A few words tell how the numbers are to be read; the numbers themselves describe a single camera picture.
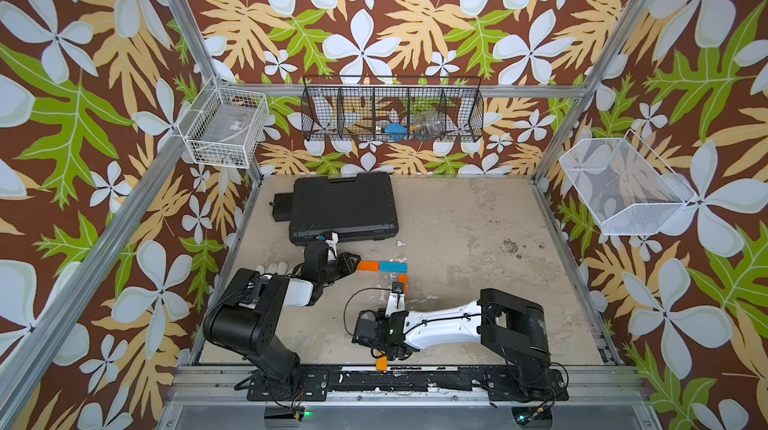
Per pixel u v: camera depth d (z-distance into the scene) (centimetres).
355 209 102
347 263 84
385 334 64
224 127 86
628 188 79
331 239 88
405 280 94
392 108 99
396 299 74
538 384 61
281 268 93
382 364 77
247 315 46
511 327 50
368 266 94
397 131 95
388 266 95
